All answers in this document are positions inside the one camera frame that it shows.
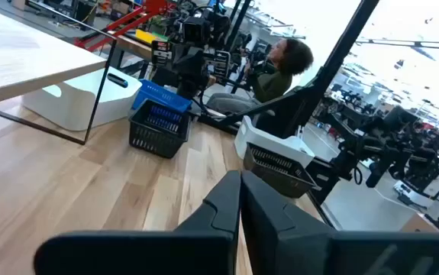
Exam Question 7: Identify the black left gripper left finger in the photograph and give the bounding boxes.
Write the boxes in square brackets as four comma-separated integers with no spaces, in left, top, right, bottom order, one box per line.
[34,170,242,275]

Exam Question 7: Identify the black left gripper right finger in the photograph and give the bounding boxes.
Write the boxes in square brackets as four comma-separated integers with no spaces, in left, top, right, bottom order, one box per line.
[240,170,439,275]

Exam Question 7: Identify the black slotted plastic basket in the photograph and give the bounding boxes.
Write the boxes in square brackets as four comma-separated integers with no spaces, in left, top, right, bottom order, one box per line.
[128,99,192,160]
[243,142,318,199]

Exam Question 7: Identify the white plastic bin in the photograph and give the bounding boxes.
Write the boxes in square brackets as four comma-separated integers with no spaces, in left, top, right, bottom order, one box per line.
[234,115,315,169]
[22,66,144,132]

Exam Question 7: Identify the blue slotted plastic basket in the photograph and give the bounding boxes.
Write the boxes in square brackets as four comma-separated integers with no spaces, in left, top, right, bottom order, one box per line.
[131,79,193,114]

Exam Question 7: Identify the black gantry stand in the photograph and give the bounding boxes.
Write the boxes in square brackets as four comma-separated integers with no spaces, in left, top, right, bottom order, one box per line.
[198,0,381,137]

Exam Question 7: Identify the person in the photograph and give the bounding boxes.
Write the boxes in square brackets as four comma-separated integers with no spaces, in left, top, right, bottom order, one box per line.
[206,37,315,115]

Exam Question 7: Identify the wooden shelf with black frame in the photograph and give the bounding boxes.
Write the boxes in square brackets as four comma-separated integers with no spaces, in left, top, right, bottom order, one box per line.
[0,0,118,146]

